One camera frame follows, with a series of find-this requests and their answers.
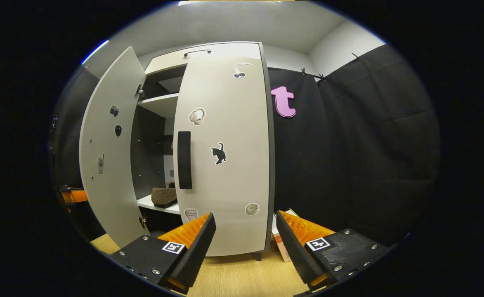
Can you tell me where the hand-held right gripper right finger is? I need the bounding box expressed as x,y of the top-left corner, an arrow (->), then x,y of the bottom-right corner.
276,210 -> 392,291

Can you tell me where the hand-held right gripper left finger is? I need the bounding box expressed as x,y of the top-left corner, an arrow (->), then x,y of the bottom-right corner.
109,212 -> 217,294

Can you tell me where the white door with phone sticker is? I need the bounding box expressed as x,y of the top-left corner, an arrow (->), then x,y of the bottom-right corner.
79,46 -> 147,248

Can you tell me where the brown plush shoe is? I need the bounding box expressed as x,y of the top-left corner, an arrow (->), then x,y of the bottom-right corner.
151,181 -> 178,208

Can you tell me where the white door with cat sticker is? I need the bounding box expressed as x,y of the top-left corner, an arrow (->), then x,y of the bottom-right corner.
173,56 -> 272,257

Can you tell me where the white shoe cabinet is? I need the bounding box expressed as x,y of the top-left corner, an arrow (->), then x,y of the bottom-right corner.
130,41 -> 275,261

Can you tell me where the white cabinet drawer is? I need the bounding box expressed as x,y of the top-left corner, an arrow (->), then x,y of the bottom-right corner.
145,42 -> 263,75

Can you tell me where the cardboard box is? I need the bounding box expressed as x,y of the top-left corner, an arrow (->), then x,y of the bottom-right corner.
272,208 -> 294,263

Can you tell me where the black backdrop cloth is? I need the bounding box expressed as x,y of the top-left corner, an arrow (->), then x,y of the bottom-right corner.
48,43 -> 440,246

